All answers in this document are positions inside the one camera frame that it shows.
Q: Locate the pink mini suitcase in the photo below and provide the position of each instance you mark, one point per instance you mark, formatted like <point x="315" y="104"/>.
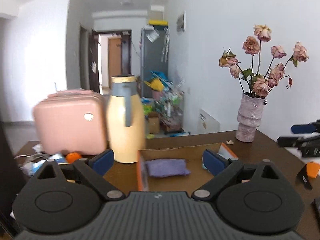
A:
<point x="72" y="121"/>

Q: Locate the purple textured vase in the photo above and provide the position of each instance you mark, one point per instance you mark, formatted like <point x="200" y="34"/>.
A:
<point x="249" y="118"/>

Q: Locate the yellow thermos jug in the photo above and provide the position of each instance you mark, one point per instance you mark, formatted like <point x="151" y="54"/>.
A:
<point x="125" y="119"/>

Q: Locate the yellow box on fridge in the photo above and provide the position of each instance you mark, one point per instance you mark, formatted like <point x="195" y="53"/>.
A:
<point x="158" y="22"/>

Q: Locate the orange fruit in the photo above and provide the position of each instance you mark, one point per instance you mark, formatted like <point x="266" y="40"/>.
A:
<point x="72" y="157"/>

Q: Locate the white board on floor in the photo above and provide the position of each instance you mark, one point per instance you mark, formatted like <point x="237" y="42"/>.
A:
<point x="207" y="124"/>

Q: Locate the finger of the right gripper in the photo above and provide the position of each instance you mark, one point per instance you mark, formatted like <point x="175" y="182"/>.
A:
<point x="303" y="129"/>

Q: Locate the brown wooden door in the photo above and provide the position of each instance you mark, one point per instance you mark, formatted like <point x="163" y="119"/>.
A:
<point x="114" y="58"/>

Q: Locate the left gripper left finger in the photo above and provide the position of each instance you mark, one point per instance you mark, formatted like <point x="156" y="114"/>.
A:
<point x="96" y="165"/>

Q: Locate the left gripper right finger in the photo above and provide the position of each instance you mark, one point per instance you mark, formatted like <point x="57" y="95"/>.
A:
<point x="218" y="161"/>

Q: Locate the black paper bag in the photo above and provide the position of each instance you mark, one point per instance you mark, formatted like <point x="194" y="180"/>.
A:
<point x="12" y="181"/>

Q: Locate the wall electrical panel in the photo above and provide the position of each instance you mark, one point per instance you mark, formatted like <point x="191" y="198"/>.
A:
<point x="181" y="22"/>

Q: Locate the orange black case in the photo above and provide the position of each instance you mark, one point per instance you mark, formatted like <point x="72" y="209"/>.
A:
<point x="309" y="171"/>

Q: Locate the grey refrigerator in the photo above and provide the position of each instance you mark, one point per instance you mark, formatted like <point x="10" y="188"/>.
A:
<point x="153" y="55"/>

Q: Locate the blue white package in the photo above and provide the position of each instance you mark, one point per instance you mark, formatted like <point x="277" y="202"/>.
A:
<point x="35" y="161"/>

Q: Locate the cluttered storage rack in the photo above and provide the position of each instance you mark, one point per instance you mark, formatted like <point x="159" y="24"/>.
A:
<point x="167" y="100"/>

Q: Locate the lavender knitted cloth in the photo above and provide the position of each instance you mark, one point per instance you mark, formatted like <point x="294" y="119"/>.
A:
<point x="162" y="168"/>

